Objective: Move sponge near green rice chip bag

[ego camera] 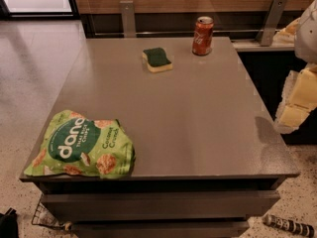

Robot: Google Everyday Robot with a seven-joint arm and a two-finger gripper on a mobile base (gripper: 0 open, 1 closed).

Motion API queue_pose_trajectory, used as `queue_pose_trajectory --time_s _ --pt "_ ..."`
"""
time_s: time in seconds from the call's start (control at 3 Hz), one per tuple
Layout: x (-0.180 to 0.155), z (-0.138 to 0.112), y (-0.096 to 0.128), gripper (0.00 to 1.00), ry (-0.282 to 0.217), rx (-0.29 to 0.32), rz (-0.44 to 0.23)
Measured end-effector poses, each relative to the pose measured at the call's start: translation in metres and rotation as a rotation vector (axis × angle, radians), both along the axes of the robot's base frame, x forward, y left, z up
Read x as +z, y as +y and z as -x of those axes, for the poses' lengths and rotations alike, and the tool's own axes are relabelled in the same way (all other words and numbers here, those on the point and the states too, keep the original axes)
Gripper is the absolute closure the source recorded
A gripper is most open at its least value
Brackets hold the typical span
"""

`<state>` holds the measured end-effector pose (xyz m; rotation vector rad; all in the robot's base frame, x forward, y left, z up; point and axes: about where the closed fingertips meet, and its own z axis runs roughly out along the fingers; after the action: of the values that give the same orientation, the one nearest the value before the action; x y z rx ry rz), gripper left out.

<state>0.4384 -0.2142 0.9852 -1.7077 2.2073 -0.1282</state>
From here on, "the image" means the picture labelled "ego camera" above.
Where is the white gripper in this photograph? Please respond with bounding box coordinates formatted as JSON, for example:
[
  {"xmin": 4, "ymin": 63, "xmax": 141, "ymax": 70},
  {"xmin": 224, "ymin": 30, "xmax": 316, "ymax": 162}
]
[{"xmin": 273, "ymin": 0, "xmax": 317, "ymax": 134}]

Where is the green and yellow sponge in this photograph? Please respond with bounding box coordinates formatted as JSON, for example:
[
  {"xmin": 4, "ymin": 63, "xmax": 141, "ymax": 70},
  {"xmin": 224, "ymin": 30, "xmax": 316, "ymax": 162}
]
[{"xmin": 143, "ymin": 48, "xmax": 172, "ymax": 73}]

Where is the green rice chip bag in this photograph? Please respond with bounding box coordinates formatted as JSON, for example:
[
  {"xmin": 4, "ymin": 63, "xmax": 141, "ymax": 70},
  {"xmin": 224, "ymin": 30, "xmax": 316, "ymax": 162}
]
[{"xmin": 24, "ymin": 110, "xmax": 135, "ymax": 179}]

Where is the orange soda can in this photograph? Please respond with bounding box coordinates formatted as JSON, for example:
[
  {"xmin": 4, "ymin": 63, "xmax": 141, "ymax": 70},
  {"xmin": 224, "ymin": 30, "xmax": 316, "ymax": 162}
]
[{"xmin": 192, "ymin": 16, "xmax": 214, "ymax": 56}]

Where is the wooden counter panel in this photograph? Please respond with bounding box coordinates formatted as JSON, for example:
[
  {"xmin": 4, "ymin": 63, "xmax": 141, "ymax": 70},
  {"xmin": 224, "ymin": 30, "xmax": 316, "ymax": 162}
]
[{"xmin": 75, "ymin": 0, "xmax": 313, "ymax": 38}]

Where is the grey drawer cabinet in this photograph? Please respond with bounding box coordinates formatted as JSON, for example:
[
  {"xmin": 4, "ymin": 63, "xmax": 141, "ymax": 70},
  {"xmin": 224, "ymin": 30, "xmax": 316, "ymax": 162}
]
[{"xmin": 19, "ymin": 37, "xmax": 301, "ymax": 238}]

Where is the black patterned tube on floor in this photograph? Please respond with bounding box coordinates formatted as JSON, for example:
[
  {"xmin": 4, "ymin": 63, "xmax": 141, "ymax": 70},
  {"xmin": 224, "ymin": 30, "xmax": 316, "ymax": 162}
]
[{"xmin": 263, "ymin": 214, "xmax": 315, "ymax": 238}]

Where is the black object on floor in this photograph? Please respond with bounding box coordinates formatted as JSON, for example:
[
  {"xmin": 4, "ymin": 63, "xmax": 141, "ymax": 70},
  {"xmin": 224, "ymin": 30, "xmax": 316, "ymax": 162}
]
[{"xmin": 0, "ymin": 208, "xmax": 19, "ymax": 238}]

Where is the right metal bracket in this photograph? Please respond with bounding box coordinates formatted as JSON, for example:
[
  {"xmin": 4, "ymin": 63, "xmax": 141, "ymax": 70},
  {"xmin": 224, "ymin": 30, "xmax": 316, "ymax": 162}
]
[{"xmin": 256, "ymin": 0, "xmax": 288, "ymax": 47}]

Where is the metal bracket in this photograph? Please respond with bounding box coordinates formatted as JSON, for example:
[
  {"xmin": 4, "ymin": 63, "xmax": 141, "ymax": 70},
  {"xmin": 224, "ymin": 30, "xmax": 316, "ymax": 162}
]
[
  {"xmin": 120, "ymin": 0, "xmax": 137, "ymax": 38},
  {"xmin": 256, "ymin": 0, "xmax": 288, "ymax": 47}
]

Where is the left metal bracket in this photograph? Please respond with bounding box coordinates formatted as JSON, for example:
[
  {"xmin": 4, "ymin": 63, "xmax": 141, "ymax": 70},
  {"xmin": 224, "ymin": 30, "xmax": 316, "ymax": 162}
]
[{"xmin": 120, "ymin": 0, "xmax": 137, "ymax": 38}]

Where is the wire basket on floor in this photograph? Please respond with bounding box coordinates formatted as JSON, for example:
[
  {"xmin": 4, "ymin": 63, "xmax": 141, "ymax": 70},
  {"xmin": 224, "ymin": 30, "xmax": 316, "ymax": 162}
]
[{"xmin": 32, "ymin": 201, "xmax": 72, "ymax": 231}]

